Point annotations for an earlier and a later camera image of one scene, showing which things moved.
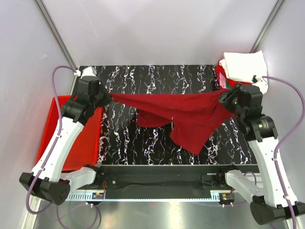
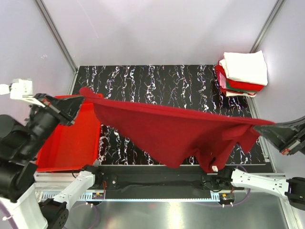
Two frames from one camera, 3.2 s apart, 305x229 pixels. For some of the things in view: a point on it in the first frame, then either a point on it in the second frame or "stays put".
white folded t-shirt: (241, 67) stays put
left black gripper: (108, 97) to (66, 109)
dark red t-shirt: (195, 117) to (173, 138)
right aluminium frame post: (266, 26) stays put
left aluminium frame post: (56, 33) stays put
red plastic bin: (86, 150) stays put
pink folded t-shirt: (222, 79) stays put
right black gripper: (225, 98) to (284, 136)
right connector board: (228, 197) stays put
